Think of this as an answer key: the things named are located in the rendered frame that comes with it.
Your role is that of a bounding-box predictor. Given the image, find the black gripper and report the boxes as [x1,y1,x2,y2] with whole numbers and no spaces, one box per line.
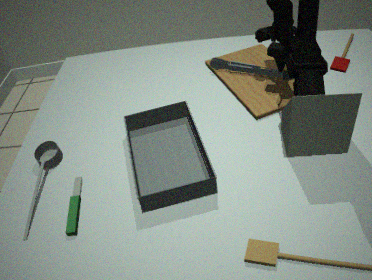
[267,19,297,72]

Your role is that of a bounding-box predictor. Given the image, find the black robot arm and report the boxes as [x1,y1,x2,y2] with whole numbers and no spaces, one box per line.
[255,0,328,97]

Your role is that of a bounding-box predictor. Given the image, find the brown wooden board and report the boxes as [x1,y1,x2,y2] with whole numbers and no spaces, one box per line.
[205,44,295,120]

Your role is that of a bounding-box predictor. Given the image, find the tan flat paddle with long handle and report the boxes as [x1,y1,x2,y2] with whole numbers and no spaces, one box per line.
[244,238,372,271]

